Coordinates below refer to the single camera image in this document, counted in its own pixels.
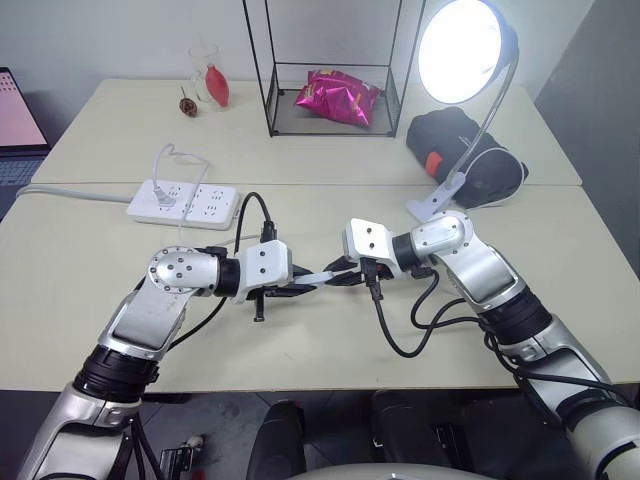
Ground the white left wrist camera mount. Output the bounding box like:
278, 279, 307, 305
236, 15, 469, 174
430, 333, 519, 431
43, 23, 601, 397
231, 239, 295, 305

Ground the cream rounded robot torso edge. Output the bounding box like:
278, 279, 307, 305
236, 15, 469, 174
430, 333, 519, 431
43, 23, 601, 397
287, 460, 484, 480

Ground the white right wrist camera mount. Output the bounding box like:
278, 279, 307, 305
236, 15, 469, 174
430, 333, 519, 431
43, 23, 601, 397
341, 217, 402, 280

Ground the pink snack bag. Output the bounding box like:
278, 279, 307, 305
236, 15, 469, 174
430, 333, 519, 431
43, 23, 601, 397
294, 68, 385, 129

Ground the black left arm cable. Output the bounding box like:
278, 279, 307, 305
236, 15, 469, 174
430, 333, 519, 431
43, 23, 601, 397
167, 191, 278, 351

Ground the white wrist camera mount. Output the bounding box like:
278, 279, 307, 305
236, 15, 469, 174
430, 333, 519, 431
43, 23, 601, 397
341, 217, 402, 280
231, 239, 295, 305

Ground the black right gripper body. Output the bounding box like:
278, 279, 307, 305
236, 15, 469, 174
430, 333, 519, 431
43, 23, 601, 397
354, 258, 400, 285

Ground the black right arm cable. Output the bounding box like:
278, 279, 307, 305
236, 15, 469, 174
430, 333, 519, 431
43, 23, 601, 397
363, 257, 501, 359

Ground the black pouch with orange tag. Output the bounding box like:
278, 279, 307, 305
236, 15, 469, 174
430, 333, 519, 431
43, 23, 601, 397
405, 105, 531, 210

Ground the small brown dried pod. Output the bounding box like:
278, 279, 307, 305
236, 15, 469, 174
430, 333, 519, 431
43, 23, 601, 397
178, 85, 201, 118

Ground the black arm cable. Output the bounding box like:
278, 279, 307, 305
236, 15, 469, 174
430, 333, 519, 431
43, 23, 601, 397
167, 191, 278, 351
363, 257, 501, 359

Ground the dark rounded shape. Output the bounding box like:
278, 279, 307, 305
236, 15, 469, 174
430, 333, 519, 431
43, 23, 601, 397
368, 388, 454, 480
246, 398, 307, 480

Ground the small metal floor bracket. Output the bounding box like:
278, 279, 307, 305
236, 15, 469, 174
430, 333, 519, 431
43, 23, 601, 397
159, 433, 207, 472

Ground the white clip-on desk lamp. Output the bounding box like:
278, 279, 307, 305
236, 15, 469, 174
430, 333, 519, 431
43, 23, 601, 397
405, 0, 522, 222

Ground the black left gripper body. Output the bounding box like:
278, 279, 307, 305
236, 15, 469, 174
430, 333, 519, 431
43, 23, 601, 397
247, 284, 297, 324

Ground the white inline cord switch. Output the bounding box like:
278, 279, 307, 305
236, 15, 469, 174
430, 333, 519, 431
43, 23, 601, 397
292, 272, 336, 292

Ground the red rubber bulb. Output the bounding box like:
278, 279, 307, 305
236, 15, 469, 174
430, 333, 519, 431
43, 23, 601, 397
204, 63, 233, 109

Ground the laptop with pink screen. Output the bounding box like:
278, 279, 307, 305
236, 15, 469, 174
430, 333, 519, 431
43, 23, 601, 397
0, 66, 52, 187

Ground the grey power strip cable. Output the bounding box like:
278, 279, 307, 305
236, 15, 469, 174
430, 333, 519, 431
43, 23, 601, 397
16, 183, 137, 204

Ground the white power strip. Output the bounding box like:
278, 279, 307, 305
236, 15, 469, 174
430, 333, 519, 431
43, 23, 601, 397
125, 179, 245, 232

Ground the black wire frame rack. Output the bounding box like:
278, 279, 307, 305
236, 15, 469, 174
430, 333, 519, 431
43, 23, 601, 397
241, 0, 427, 139

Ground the clear glass cup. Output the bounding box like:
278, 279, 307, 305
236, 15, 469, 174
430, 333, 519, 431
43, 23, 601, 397
187, 43, 222, 105

